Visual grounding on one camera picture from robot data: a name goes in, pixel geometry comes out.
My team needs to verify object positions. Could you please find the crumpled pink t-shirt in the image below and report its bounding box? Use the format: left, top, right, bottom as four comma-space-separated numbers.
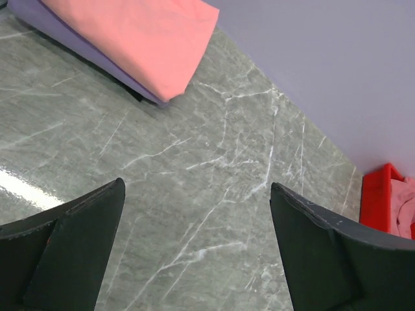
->
390, 178, 414, 239

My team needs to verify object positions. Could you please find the folded salmon pink t-shirt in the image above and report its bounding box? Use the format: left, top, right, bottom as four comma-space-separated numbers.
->
44, 0, 219, 102

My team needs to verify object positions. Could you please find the folded lavender t-shirt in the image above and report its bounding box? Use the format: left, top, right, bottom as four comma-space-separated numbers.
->
7, 1, 168, 107

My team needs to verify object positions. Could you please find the red plastic bin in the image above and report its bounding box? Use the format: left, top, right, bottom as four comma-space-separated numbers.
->
359, 163, 414, 240

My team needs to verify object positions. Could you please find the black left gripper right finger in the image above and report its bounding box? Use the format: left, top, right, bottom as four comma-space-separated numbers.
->
270, 183, 414, 310

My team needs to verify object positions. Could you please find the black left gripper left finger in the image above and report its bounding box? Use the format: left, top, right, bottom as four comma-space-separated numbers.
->
1, 178, 125, 310

